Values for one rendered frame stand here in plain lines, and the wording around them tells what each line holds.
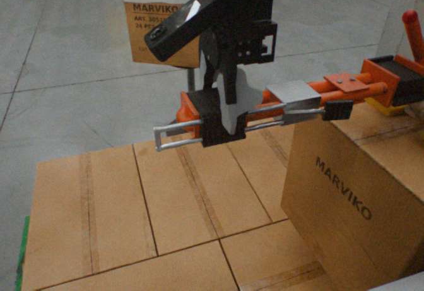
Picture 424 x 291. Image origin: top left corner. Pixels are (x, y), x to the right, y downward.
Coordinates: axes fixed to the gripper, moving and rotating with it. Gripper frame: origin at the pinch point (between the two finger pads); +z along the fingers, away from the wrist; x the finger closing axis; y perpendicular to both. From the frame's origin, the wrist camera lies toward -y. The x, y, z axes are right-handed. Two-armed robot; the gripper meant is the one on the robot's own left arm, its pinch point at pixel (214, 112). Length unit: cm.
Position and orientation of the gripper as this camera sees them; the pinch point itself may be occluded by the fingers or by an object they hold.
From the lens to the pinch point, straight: 51.1
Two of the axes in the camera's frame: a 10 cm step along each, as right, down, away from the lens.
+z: 0.0, 8.1, 5.9
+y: 9.4, -2.1, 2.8
